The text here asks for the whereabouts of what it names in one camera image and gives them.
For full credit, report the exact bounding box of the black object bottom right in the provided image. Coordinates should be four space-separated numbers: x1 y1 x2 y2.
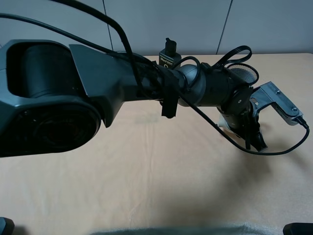
283 223 313 235

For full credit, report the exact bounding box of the cream ceramic teapot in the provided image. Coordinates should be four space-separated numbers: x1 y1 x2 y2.
217 115 239 137

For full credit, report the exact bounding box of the dark green pump bottle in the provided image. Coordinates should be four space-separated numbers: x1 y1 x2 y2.
158 38 181 69

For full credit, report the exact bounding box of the black mesh pen holder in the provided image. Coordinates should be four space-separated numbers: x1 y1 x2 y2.
227 63 259 86

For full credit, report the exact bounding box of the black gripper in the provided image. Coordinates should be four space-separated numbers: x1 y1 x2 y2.
220 103 267 152

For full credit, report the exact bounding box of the black object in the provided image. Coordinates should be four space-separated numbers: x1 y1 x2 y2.
0 217 15 235
283 223 313 235

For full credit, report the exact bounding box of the black object bottom left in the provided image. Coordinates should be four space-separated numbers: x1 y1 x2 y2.
0 217 15 235

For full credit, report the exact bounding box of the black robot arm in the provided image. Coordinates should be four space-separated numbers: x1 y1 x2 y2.
0 40 266 157

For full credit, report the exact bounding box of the black camera cable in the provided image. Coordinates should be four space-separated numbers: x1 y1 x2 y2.
0 0 310 155

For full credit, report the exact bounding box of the beige table cloth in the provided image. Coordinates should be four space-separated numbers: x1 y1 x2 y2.
0 53 313 235

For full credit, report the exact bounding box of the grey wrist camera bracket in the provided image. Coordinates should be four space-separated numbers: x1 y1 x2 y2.
250 81 303 126

